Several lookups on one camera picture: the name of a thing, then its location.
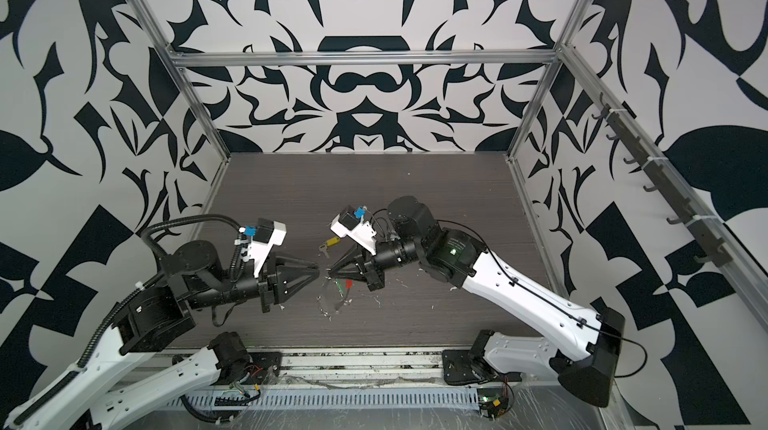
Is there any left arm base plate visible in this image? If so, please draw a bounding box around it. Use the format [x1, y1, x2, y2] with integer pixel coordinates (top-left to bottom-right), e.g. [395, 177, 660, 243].
[239, 351, 283, 386]

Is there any black corrugated cable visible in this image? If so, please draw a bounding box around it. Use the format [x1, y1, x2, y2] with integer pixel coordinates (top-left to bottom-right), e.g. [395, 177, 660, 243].
[140, 213, 242, 260]

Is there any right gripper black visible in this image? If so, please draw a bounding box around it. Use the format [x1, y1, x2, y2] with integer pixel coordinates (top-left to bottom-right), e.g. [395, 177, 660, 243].
[332, 235, 431, 290]

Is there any large wire keyring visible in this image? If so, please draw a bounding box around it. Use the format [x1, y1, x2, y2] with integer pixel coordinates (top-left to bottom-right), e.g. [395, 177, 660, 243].
[317, 277, 352, 319]

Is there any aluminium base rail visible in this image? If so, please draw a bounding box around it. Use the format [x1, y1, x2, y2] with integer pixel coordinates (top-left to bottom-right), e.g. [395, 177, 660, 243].
[104, 344, 616, 392]

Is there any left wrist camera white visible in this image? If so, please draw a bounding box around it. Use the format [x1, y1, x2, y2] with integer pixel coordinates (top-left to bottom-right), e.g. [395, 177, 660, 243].
[236, 218, 287, 278]

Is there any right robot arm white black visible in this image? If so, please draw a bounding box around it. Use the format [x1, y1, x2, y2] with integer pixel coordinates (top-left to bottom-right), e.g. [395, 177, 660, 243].
[329, 195, 629, 408]

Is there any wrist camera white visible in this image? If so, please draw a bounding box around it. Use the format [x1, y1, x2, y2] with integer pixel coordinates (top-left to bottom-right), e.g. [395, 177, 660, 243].
[330, 205, 377, 255]
[236, 218, 287, 278]

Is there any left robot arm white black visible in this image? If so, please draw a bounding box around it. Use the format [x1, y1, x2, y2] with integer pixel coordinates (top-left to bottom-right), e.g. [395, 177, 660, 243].
[4, 240, 319, 429]

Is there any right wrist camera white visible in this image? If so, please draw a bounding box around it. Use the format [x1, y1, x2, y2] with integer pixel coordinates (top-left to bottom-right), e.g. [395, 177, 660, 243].
[330, 205, 377, 255]

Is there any small circuit board green led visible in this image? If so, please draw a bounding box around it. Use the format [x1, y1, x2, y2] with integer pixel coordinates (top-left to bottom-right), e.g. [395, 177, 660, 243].
[478, 385, 514, 420]

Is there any wall hook rack dark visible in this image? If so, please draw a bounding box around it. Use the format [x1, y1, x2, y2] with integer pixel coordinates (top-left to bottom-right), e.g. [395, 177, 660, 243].
[594, 96, 733, 268]

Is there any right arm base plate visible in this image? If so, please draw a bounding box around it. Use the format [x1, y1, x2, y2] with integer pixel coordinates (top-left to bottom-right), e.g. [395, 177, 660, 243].
[441, 349, 523, 386]

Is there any white slotted cable duct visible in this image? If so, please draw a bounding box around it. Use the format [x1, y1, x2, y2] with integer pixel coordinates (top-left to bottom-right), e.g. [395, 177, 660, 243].
[188, 387, 480, 411]

